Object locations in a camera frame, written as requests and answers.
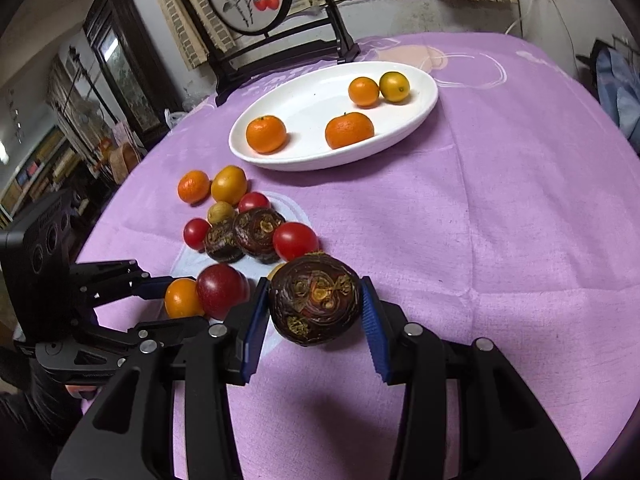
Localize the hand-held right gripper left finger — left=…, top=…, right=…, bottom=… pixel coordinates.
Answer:
left=50, top=275, right=273, bottom=480

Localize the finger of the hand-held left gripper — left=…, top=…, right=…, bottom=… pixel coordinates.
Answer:
left=92, top=315, right=226, bottom=358
left=70, top=259, right=174, bottom=310

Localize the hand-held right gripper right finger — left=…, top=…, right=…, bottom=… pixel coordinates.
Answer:
left=361, top=276, right=583, bottom=480

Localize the orange kumquat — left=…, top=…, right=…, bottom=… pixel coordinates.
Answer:
left=348, top=76, right=381, bottom=107
left=164, top=278, right=205, bottom=319

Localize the large dark red tomato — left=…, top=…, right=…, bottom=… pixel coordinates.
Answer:
left=195, top=264, right=250, bottom=321

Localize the large dark water chestnut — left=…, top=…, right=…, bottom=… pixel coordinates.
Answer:
left=268, top=253, right=362, bottom=347

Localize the large red cherry tomato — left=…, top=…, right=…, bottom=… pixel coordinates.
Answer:
left=272, top=221, right=320, bottom=261

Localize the small orange mandarin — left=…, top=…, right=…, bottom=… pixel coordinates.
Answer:
left=177, top=170, right=211, bottom=205

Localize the small yellowish longan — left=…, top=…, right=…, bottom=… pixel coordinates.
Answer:
left=207, top=201, right=237, bottom=225

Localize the yellow-orange citrus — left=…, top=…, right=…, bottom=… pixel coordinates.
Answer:
left=210, top=165, right=248, bottom=206

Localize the white oval plate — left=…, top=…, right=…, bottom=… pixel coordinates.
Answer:
left=228, top=61, right=439, bottom=172

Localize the person's left forearm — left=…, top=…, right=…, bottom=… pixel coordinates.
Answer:
left=0, top=350, right=97, bottom=480

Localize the bookshelf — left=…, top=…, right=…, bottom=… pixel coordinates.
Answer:
left=0, top=125, right=87, bottom=223

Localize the woven basket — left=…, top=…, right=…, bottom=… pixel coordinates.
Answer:
left=107, top=142, right=144, bottom=184

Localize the purple tablecloth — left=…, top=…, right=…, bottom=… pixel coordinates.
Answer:
left=75, top=32, right=640, bottom=480

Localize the white plastic bag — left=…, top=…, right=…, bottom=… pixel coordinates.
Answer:
left=165, top=107, right=190, bottom=132

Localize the large orange mandarin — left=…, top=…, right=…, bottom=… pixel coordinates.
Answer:
left=245, top=115, right=288, bottom=154

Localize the dark wooden glass cabinet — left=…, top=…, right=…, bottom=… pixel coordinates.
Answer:
left=82, top=0, right=183, bottom=150

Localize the yellow-green kumquat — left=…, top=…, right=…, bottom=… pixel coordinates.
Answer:
left=379, top=72, right=411, bottom=105

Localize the blue cloth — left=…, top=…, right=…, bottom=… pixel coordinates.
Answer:
left=594, top=39, right=640, bottom=152

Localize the white wall cable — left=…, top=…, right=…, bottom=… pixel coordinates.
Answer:
left=504, top=0, right=568, bottom=37

